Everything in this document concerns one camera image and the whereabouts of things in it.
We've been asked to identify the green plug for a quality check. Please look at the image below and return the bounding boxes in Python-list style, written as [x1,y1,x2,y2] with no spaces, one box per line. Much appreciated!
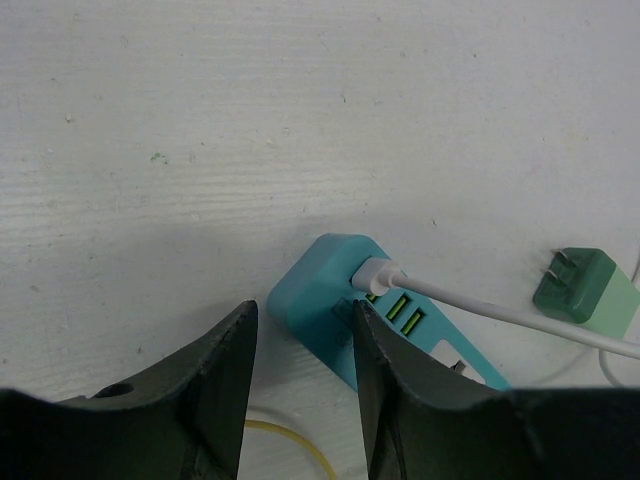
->
[532,247,639,339]

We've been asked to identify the white thin cable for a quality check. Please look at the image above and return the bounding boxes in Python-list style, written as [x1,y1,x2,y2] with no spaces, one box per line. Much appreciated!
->
[351,255,640,387]

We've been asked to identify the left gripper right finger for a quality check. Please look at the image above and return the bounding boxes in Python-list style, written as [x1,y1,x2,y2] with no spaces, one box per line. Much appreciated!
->
[353,301,639,479]

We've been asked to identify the yellow thin cable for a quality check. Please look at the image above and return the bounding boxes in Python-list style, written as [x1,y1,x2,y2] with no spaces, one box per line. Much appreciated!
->
[243,420,339,480]

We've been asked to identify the teal power strip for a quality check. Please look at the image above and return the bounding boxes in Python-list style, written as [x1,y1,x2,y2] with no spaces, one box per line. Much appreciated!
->
[267,233,510,390]

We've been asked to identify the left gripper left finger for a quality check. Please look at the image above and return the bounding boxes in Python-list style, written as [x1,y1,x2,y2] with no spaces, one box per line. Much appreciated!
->
[1,300,258,479]

